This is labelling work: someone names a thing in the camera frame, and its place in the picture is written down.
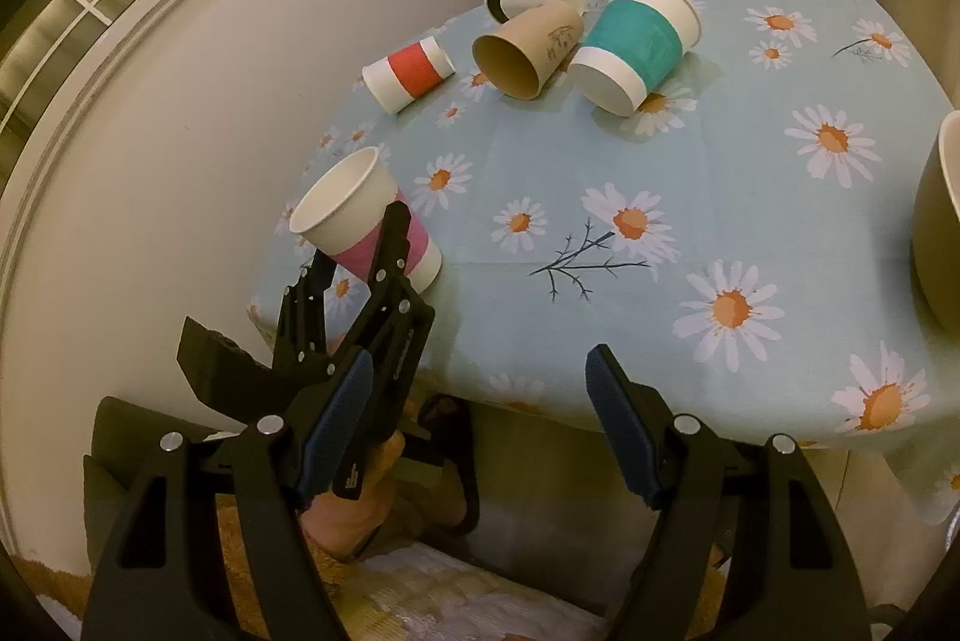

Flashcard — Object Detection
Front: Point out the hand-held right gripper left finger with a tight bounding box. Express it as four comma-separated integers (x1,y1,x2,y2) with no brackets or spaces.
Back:
81,348,374,641

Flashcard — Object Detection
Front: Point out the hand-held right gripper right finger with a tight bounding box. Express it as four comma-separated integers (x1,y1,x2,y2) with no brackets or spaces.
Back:
586,342,891,641

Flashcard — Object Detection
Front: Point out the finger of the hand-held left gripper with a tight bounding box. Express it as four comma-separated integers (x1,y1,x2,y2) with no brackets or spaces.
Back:
322,200,437,374
273,250,340,366

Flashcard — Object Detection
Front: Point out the pink banded white paper cup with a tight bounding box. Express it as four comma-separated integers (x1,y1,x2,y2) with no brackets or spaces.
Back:
289,146,444,296

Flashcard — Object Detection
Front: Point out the red banded white paper cup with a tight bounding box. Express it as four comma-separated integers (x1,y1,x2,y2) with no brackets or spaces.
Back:
361,37,456,115

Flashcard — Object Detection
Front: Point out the brown kraft paper cup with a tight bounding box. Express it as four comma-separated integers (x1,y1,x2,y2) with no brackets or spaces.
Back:
472,1,586,101

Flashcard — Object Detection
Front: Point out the teal banded white paper cup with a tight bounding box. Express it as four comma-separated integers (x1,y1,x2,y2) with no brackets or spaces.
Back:
568,0,702,118

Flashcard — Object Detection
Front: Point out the person's left hand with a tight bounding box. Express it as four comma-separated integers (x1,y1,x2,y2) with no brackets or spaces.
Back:
298,432,407,564

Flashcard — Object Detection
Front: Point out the dark olive cushion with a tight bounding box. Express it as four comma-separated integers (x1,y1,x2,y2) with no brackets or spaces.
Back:
82,395,226,574

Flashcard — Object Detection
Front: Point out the white knitted blanket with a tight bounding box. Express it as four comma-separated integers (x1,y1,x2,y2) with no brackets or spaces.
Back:
337,536,647,641

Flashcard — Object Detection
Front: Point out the daisy print blue tablecloth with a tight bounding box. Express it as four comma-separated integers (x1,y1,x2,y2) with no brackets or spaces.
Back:
247,0,960,526

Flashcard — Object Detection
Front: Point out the yellow fuzzy rug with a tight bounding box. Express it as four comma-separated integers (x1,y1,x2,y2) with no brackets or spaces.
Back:
13,547,95,621

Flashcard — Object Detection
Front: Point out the olive green bowl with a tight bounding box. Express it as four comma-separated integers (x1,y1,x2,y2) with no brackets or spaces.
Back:
911,111,960,331

